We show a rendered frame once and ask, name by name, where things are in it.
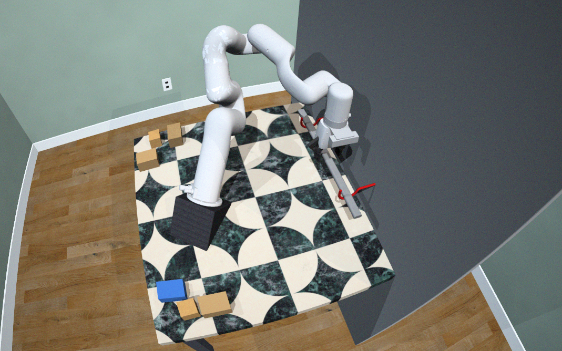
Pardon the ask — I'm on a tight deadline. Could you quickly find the grey wall panel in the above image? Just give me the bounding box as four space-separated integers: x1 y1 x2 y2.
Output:
293 0 562 345

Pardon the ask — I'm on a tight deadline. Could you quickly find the light grey metal tube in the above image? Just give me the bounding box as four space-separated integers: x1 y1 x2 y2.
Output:
298 109 362 219

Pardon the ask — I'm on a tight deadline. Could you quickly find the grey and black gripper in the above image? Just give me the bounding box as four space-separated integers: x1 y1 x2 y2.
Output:
308 118 346 162

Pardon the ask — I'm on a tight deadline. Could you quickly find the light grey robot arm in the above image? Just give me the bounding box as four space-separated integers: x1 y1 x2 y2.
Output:
179 24 359 207

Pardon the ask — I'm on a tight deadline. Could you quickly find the blue rectangular block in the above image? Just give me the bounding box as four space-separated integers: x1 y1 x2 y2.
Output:
156 279 188 303

